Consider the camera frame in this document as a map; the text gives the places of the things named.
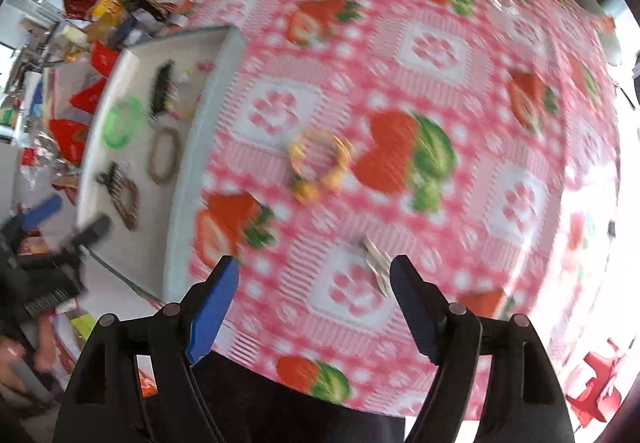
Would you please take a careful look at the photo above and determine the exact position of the silver hair clip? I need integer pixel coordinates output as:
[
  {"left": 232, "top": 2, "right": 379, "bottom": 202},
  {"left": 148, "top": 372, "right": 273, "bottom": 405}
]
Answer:
[{"left": 360, "top": 237, "right": 396, "bottom": 299}]

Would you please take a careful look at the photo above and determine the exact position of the strawberry print tablecloth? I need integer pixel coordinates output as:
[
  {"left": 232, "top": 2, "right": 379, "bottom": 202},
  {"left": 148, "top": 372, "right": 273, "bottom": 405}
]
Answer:
[{"left": 165, "top": 0, "right": 623, "bottom": 424}]

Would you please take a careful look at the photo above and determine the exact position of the grey tray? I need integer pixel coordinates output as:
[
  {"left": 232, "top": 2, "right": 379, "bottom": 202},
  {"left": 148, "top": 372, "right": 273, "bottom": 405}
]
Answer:
[{"left": 75, "top": 25, "right": 248, "bottom": 304}]

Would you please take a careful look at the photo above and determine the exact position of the light brown bracelet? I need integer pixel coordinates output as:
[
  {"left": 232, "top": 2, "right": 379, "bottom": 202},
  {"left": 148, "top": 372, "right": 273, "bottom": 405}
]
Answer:
[{"left": 149, "top": 127, "right": 182, "bottom": 184}]

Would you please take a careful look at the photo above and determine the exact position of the green bracelet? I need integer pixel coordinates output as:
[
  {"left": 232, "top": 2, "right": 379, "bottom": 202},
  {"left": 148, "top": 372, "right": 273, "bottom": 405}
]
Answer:
[{"left": 101, "top": 95, "right": 144, "bottom": 150}]

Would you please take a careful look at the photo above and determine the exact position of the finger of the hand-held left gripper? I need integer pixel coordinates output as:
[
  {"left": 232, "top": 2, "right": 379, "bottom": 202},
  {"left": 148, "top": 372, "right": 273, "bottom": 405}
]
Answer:
[
  {"left": 60, "top": 214, "right": 112, "bottom": 254},
  {"left": 10, "top": 195, "right": 63, "bottom": 236}
]

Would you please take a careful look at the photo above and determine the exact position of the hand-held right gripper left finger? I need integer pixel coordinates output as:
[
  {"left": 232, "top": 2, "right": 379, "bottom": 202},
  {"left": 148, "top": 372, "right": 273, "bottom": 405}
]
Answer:
[{"left": 54, "top": 255, "right": 241, "bottom": 443}]

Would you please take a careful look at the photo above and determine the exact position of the dark brown bead bracelet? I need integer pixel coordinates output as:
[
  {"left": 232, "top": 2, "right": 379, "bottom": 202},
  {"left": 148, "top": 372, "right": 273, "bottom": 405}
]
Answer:
[{"left": 111, "top": 178, "right": 142, "bottom": 231}]

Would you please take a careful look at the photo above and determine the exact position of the small black claw clip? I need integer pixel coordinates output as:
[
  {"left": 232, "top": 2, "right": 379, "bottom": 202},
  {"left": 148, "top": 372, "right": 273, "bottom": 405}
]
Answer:
[{"left": 95, "top": 162, "right": 128, "bottom": 188}]

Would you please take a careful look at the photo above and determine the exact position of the person's left hand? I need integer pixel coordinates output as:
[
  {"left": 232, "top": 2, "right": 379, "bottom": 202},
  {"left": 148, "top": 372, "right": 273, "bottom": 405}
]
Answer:
[{"left": 0, "top": 323, "right": 57, "bottom": 404}]

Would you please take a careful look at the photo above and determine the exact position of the pink yellow bead bracelet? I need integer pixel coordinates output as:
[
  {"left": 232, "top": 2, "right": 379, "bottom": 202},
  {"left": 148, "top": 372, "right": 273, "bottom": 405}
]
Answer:
[{"left": 167, "top": 60, "right": 216, "bottom": 118}]

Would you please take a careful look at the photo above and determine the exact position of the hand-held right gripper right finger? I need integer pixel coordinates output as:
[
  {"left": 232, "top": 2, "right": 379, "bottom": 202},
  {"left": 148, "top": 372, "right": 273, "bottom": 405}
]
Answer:
[{"left": 390, "top": 254, "right": 576, "bottom": 443}]

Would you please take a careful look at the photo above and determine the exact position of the red plastic stool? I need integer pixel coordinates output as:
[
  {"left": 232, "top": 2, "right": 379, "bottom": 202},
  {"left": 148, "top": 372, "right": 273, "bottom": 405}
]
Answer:
[{"left": 567, "top": 338, "right": 626, "bottom": 429}]

